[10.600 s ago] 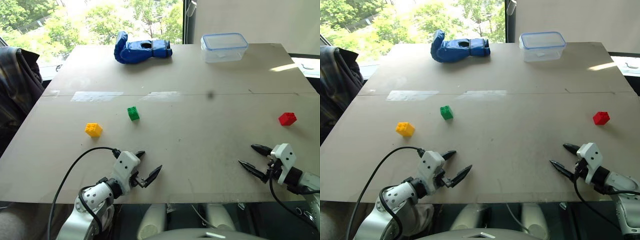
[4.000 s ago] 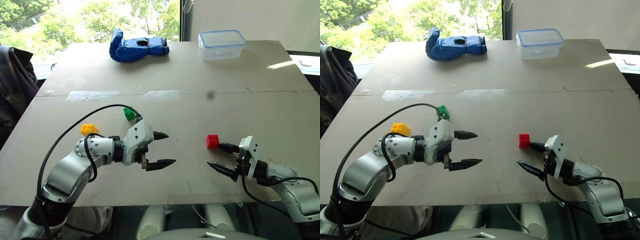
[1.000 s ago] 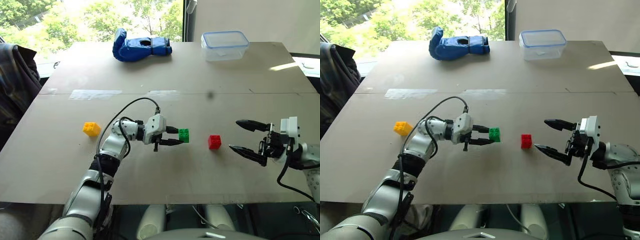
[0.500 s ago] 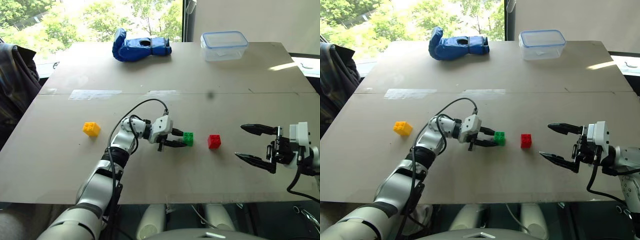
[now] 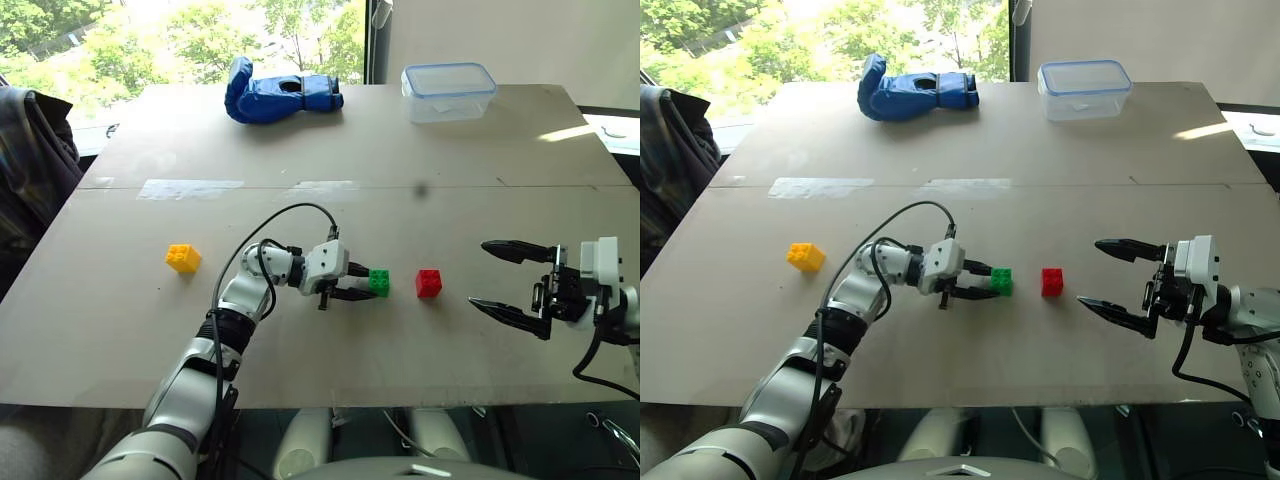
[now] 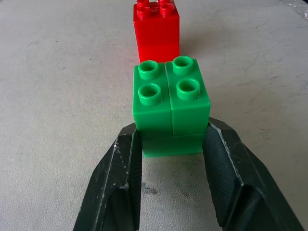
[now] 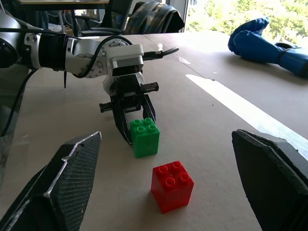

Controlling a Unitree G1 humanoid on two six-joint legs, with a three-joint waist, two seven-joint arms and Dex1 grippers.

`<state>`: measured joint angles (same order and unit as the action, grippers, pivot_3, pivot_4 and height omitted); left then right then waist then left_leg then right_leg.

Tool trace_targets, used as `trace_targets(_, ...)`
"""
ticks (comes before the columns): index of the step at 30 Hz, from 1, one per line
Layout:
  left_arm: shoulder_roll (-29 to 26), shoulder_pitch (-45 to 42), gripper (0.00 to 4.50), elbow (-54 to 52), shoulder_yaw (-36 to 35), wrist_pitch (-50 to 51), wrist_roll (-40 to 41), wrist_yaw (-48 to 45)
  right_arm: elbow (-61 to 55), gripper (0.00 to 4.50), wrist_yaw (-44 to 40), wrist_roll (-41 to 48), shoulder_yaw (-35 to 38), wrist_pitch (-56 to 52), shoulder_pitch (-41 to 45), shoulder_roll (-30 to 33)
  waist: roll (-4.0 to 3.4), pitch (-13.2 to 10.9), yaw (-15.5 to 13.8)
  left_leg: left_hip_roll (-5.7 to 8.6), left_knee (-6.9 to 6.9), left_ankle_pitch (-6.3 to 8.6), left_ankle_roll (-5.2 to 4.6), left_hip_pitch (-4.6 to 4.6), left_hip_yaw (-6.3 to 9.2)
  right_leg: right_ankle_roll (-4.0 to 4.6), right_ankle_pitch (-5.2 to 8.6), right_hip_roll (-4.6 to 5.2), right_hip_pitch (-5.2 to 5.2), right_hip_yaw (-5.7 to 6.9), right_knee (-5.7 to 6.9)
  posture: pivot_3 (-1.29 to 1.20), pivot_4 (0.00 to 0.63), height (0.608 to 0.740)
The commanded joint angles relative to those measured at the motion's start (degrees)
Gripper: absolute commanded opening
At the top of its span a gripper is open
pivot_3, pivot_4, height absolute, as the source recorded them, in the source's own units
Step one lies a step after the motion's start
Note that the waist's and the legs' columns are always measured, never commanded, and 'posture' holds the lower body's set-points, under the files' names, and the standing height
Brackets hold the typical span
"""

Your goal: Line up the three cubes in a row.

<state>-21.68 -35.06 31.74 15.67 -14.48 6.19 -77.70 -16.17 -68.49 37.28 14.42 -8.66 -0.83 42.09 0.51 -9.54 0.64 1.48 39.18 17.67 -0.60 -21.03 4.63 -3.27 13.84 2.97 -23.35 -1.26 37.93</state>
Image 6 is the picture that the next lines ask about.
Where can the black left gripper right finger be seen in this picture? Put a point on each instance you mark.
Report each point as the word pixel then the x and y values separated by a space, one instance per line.
pixel 240 183

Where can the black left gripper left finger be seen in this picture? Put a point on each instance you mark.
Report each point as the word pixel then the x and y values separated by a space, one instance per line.
pixel 113 183

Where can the green studded toy cube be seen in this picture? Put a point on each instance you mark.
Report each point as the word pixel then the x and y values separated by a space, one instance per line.
pixel 168 108

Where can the red studded toy cube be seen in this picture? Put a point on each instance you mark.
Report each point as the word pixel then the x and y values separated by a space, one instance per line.
pixel 157 31

